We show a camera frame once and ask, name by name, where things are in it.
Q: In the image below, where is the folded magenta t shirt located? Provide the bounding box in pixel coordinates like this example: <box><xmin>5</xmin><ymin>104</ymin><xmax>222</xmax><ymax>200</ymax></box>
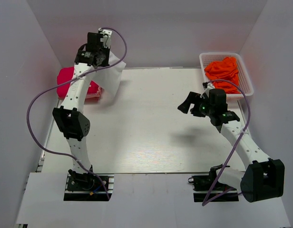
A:
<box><xmin>57</xmin><ymin>67</ymin><xmax>100</xmax><ymax>99</ymax></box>

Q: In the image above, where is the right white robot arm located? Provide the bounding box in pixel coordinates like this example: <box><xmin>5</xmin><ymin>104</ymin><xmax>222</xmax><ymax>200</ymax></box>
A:
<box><xmin>178</xmin><ymin>88</ymin><xmax>285</xmax><ymax>204</ymax></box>

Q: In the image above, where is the white t shirt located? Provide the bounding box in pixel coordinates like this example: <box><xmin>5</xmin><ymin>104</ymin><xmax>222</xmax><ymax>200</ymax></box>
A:
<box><xmin>91</xmin><ymin>61</ymin><xmax>126</xmax><ymax>98</ymax></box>

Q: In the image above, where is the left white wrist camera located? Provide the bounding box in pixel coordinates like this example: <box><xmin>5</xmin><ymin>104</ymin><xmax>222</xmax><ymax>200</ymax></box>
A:
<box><xmin>98</xmin><ymin>28</ymin><xmax>113</xmax><ymax>49</ymax></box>

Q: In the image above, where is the orange t shirt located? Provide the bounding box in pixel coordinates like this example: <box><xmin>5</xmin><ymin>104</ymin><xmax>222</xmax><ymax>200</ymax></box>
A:
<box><xmin>204</xmin><ymin>57</ymin><xmax>240</xmax><ymax>94</ymax></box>

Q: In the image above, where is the white plastic basket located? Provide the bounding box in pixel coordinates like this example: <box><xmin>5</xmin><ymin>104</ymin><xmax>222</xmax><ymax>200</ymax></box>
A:
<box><xmin>199</xmin><ymin>52</ymin><xmax>254</xmax><ymax>101</ymax></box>

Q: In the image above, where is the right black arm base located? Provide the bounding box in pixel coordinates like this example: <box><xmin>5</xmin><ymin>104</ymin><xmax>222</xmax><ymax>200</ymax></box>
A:
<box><xmin>188</xmin><ymin>164</ymin><xmax>239</xmax><ymax>202</ymax></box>

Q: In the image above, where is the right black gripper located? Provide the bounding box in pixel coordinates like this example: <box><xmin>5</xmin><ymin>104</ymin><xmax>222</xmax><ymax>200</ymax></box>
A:
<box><xmin>178</xmin><ymin>91</ymin><xmax>215</xmax><ymax>117</ymax></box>

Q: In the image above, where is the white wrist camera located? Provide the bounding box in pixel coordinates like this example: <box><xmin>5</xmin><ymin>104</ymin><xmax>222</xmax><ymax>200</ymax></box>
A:
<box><xmin>200</xmin><ymin>82</ymin><xmax>214</xmax><ymax>99</ymax></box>
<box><xmin>98</xmin><ymin>28</ymin><xmax>113</xmax><ymax>49</ymax></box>

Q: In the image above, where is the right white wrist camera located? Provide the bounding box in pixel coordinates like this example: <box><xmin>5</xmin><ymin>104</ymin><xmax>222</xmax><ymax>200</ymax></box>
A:
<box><xmin>200</xmin><ymin>82</ymin><xmax>214</xmax><ymax>99</ymax></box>

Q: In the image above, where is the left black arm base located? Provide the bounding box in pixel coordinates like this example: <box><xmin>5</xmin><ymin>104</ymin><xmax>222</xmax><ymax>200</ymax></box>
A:
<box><xmin>63</xmin><ymin>170</ymin><xmax>114</xmax><ymax>202</ymax></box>

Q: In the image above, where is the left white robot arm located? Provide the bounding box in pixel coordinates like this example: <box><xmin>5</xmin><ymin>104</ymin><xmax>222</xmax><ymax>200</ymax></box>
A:
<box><xmin>53</xmin><ymin>29</ymin><xmax>112</xmax><ymax>190</ymax></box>

